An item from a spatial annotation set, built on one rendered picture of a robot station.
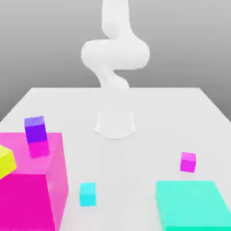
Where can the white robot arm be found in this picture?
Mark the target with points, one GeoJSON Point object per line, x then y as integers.
{"type": "Point", "coordinates": [115, 54]}

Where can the small purple cube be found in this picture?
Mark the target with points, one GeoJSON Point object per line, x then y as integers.
{"type": "Point", "coordinates": [35, 132]}

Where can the small magenta cube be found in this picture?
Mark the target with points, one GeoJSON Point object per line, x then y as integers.
{"type": "Point", "coordinates": [187, 163]}
{"type": "Point", "coordinates": [38, 148]}

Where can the small cyan cube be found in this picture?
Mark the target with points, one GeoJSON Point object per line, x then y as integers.
{"type": "Point", "coordinates": [87, 194]}

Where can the small yellow cube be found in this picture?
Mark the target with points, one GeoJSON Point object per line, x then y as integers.
{"type": "Point", "coordinates": [5, 162]}

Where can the large turquoise box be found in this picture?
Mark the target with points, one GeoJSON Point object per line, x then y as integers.
{"type": "Point", "coordinates": [193, 204]}

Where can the large pink box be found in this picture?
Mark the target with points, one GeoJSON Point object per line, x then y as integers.
{"type": "Point", "coordinates": [25, 198]}

